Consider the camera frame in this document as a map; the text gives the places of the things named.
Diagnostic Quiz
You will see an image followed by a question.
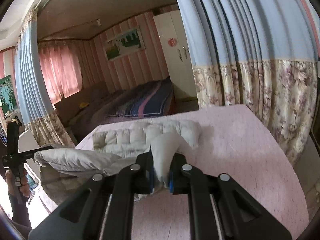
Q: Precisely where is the light grey down jacket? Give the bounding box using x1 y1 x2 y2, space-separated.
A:
35 120 201 205

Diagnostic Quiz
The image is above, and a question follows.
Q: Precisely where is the left hand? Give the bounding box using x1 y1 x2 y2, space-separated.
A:
5 169 31 198

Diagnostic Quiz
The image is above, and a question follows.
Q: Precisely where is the left blue floral curtain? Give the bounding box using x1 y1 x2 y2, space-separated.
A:
15 9 74 147

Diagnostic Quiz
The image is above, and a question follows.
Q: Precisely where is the brown headboard sofa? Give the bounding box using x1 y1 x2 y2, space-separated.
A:
54 82 109 127

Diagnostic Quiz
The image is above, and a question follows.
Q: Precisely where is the yellow toy on bed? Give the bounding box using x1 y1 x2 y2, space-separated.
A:
79 102 89 109

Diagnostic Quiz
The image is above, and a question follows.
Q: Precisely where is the pink window curtain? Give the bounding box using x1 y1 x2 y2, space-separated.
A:
38 41 82 105

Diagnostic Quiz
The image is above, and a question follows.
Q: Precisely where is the striped dark blanket bed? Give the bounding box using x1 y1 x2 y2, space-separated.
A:
69 76 175 131

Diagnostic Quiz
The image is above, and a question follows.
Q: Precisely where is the blue floral room curtain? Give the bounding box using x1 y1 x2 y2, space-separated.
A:
177 0 319 165

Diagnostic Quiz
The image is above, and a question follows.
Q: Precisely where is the white wardrobe with decals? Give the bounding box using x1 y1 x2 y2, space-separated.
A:
153 10 197 100

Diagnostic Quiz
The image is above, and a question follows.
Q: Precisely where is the green wall poster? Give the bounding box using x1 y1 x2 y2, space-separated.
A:
1 75 18 120

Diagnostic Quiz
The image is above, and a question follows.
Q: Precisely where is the framed landscape wall picture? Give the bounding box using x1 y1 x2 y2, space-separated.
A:
104 26 145 61

